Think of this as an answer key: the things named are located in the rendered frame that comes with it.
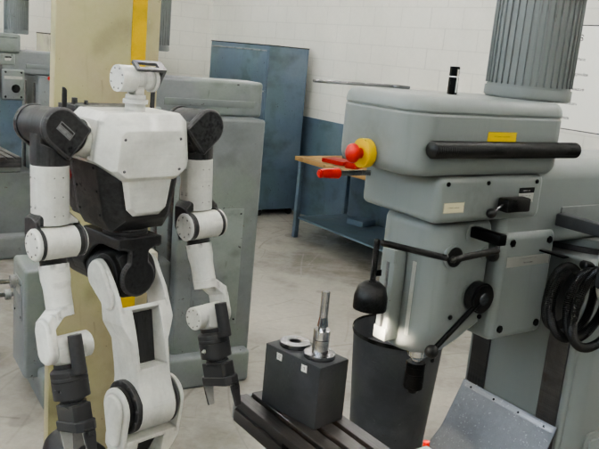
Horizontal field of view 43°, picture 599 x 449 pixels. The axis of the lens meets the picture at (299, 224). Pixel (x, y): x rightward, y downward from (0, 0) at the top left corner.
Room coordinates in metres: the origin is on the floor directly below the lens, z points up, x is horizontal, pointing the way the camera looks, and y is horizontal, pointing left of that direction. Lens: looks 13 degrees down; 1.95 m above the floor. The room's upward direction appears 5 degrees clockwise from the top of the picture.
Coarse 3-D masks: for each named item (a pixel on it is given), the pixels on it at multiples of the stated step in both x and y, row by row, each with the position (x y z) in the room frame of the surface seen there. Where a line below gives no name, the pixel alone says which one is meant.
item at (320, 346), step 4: (316, 336) 2.01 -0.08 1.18; (320, 336) 2.01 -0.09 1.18; (324, 336) 2.01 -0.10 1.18; (328, 336) 2.01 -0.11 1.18; (316, 340) 2.01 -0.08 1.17; (320, 340) 2.00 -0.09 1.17; (324, 340) 2.01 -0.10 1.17; (328, 340) 2.02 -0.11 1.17; (316, 344) 2.01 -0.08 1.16; (320, 344) 2.00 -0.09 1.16; (324, 344) 2.01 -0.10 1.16; (328, 344) 2.02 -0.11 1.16; (312, 348) 2.02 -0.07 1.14; (316, 348) 2.01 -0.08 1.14; (320, 348) 2.01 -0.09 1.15; (324, 348) 2.01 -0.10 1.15; (328, 348) 2.02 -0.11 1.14; (312, 352) 2.02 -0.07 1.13; (316, 352) 2.01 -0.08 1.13; (320, 352) 2.00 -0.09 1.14; (324, 352) 2.01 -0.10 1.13
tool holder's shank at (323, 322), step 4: (324, 292) 2.02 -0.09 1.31; (328, 292) 2.02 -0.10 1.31; (324, 296) 2.02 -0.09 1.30; (328, 296) 2.02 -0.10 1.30; (324, 300) 2.02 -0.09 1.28; (328, 300) 2.02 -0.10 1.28; (324, 304) 2.02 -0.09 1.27; (328, 304) 2.02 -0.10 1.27; (320, 308) 2.02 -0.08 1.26; (324, 308) 2.02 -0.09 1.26; (328, 308) 2.02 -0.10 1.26; (320, 312) 2.02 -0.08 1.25; (324, 312) 2.02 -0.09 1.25; (320, 316) 2.02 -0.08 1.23; (324, 316) 2.02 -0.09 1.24; (320, 320) 2.02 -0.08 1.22; (324, 320) 2.02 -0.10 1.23; (320, 324) 2.02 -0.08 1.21; (324, 324) 2.01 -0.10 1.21; (320, 328) 2.02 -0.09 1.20; (324, 328) 2.02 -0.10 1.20
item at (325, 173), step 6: (324, 168) 1.62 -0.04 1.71; (330, 168) 1.63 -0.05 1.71; (336, 168) 1.63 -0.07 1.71; (318, 174) 1.61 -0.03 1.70; (324, 174) 1.61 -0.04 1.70; (330, 174) 1.62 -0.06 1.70; (336, 174) 1.63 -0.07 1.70; (342, 174) 1.64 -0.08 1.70; (348, 174) 1.65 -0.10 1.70; (354, 174) 1.66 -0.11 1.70; (360, 174) 1.67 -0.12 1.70; (366, 174) 1.68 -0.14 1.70
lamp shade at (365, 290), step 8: (368, 280) 1.54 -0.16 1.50; (360, 288) 1.52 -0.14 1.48; (368, 288) 1.51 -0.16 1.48; (376, 288) 1.52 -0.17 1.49; (384, 288) 1.53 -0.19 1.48; (360, 296) 1.51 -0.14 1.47; (368, 296) 1.51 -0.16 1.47; (376, 296) 1.51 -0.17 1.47; (384, 296) 1.52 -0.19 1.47; (360, 304) 1.51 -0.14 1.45; (368, 304) 1.50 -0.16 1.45; (376, 304) 1.50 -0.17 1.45; (384, 304) 1.52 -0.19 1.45; (368, 312) 1.50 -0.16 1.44; (376, 312) 1.51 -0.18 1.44; (384, 312) 1.52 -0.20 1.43
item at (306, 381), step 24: (288, 336) 2.13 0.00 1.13; (288, 360) 2.03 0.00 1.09; (312, 360) 1.99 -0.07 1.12; (336, 360) 2.01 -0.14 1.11; (264, 384) 2.09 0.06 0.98; (288, 384) 2.02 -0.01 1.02; (312, 384) 1.96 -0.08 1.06; (336, 384) 2.00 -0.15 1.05; (288, 408) 2.02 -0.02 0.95; (312, 408) 1.95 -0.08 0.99; (336, 408) 2.01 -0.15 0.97
